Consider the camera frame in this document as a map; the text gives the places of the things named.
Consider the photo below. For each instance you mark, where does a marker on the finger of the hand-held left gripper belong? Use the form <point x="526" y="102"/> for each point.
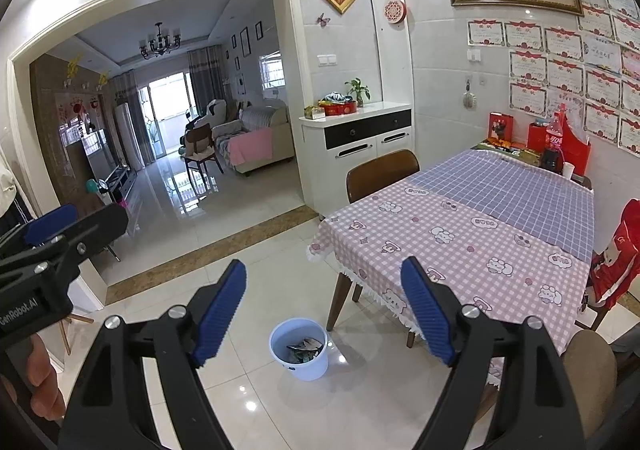
<point x="100" y="227"/>
<point x="50" y="225"/>

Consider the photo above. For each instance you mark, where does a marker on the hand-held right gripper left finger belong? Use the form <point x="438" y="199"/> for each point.
<point x="220" y="315"/>

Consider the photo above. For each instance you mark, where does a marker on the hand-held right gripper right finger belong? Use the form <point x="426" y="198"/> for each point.
<point x="430" y="310"/>

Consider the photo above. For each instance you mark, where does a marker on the pile of wrappers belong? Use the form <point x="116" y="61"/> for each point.
<point x="305" y="350"/>

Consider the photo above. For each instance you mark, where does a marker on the blue plastic bucket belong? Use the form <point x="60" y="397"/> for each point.
<point x="300" y="372"/>

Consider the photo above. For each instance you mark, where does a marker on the person's left hand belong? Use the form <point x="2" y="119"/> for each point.
<point x="45" y="390"/>

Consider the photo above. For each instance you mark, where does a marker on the teal ball toy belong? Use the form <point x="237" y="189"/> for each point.
<point x="91" y="186"/>

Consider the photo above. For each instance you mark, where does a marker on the wooden stand legs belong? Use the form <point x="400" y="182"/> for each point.
<point x="75" y="325"/>

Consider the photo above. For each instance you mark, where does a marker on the white television cabinet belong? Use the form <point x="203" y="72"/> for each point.
<point x="117" y="187"/>

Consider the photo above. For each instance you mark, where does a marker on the pink checked tablecloth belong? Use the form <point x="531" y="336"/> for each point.
<point x="450" y="240"/>

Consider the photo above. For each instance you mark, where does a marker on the television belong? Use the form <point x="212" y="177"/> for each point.
<point x="85" y="155"/>

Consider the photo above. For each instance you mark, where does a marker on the white standing air conditioner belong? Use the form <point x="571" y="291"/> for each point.
<point x="127" y="135"/>

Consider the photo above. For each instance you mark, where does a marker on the living room wooden chair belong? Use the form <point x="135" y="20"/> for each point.
<point x="200" y="140"/>

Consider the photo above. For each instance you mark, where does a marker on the glass balcony door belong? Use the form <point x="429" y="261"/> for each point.
<point x="167" y="110"/>

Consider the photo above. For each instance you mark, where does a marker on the purple grid tablecloth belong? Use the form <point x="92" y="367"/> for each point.
<point x="510" y="190"/>

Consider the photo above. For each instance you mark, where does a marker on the pink blanket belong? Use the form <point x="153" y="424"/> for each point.
<point x="250" y="145"/>

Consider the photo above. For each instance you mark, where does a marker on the white sideboard cabinet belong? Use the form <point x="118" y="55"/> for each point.
<point x="315" y="165"/>

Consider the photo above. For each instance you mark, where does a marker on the grey curtain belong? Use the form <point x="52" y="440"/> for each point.
<point x="205" y="75"/>

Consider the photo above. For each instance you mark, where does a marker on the black chandelier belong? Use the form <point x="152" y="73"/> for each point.
<point x="160" y="42"/>

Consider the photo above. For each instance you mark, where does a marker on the red box on table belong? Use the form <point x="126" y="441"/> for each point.
<point x="501" y="128"/>

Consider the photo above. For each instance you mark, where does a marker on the red chair cover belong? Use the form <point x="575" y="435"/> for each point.
<point x="617" y="255"/>

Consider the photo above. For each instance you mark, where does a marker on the white paper cup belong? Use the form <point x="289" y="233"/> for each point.
<point x="568" y="171"/>

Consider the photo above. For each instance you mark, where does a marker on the beige sofa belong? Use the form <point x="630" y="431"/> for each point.
<point x="270" y="122"/>

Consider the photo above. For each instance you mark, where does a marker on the red gift box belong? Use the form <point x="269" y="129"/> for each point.
<point x="537" y="137"/>

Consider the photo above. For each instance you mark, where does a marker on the cola bottle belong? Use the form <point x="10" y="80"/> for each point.
<point x="556" y="132"/>

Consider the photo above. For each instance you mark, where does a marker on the red round tin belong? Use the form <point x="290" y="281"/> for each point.
<point x="339" y="111"/>

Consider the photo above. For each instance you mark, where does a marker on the small yellow box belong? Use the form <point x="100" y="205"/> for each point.
<point x="314" y="113"/>

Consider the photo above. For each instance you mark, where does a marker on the potted green plant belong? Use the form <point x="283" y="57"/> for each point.
<point x="357" y="90"/>

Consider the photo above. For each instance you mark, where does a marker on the interior window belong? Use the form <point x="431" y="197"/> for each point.
<point x="272" y="72"/>

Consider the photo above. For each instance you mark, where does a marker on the hanging wall brush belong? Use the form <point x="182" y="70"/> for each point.
<point x="468" y="99"/>

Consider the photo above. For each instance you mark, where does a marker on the tall black picture frame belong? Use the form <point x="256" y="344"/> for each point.
<point x="244" y="41"/>

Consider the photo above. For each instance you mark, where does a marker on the small black picture frame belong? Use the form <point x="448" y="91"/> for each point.
<point x="259" y="30"/>

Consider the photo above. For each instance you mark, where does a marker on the single wall switch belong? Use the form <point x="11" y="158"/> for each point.
<point x="474" y="55"/>

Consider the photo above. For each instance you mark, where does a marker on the double light switch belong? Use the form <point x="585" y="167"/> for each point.
<point x="327" y="60"/>

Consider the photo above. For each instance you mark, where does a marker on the wall of red-trimmed certificates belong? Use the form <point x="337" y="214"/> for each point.
<point x="565" y="70"/>

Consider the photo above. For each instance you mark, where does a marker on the butterfly wall decoration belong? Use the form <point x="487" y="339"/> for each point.
<point x="323" y="19"/>

